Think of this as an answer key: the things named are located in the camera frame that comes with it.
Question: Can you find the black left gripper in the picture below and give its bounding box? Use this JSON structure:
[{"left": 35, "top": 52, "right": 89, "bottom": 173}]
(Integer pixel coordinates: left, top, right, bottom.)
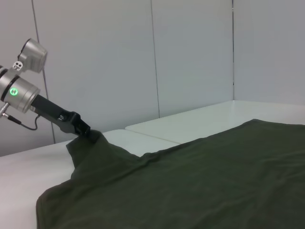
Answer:
[{"left": 30, "top": 94, "right": 99, "bottom": 144}]

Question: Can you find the dark green t-shirt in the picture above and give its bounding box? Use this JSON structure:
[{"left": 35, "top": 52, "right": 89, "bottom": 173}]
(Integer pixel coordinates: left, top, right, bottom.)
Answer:
[{"left": 35, "top": 118, "right": 305, "bottom": 229}]

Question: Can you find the black wrist cable with plug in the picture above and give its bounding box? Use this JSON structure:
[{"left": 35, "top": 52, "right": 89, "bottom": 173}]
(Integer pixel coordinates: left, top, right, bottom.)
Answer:
[{"left": 0, "top": 112, "right": 41, "bottom": 131}]

